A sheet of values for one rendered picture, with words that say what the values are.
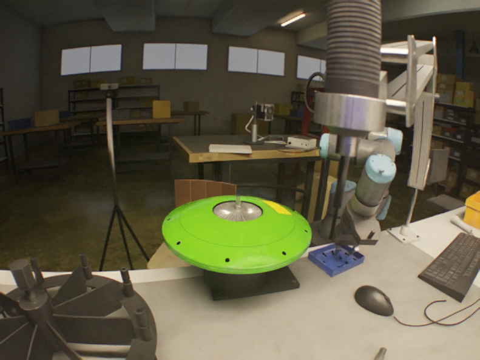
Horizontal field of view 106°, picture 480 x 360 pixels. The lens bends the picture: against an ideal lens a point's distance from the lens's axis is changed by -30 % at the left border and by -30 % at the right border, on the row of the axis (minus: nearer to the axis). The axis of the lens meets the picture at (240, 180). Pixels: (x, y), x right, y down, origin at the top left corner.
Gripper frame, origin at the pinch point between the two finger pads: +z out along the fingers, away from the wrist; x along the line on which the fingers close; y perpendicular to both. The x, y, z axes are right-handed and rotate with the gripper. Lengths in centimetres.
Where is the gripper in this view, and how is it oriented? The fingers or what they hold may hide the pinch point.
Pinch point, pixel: (340, 258)
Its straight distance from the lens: 74.5
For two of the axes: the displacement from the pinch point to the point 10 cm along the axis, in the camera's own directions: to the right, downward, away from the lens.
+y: 1.4, -7.0, 7.0
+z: 0.2, 7.1, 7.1
